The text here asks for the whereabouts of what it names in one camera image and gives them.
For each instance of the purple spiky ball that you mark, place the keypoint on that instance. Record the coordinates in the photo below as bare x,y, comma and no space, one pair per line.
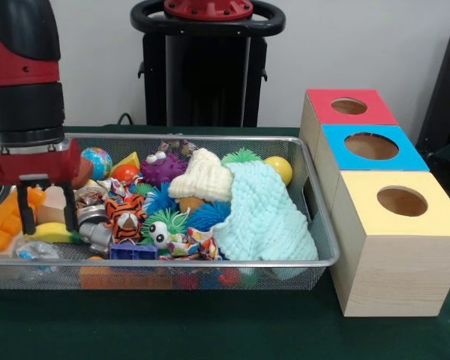
165,168

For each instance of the light blue knitted cloth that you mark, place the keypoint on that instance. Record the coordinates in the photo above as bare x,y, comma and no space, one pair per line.
264,219

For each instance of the yellow toy banana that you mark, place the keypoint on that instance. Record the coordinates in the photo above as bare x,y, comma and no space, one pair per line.
50,232

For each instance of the crushed clear plastic bottle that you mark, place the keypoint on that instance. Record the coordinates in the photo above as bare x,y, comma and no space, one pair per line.
37,250

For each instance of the yellow ball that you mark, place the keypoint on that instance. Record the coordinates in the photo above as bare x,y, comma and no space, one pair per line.
280,167

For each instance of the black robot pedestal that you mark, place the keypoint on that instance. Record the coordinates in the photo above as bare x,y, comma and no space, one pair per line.
206,75

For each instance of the cream knitted cloth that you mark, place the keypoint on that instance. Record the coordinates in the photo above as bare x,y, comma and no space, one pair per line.
204,182

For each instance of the silver metallic toy piece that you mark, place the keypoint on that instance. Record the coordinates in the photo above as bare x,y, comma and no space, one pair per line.
95,232

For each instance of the wooden box with three holes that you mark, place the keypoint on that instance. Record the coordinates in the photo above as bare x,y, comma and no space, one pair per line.
393,262

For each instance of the brown toy football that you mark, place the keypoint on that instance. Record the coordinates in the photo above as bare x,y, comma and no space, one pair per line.
85,172

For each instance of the blue plastic toy brick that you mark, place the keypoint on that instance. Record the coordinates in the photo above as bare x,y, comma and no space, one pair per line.
133,252

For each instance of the long orange toy brick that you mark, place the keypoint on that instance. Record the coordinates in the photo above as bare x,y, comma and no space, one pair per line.
3,225

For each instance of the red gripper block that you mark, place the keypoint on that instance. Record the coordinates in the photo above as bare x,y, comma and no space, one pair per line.
33,165

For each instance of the tiger plush toy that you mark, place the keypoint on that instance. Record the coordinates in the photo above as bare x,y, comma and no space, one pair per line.
125,217

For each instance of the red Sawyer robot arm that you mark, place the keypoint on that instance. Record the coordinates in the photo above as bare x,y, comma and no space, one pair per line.
22,75

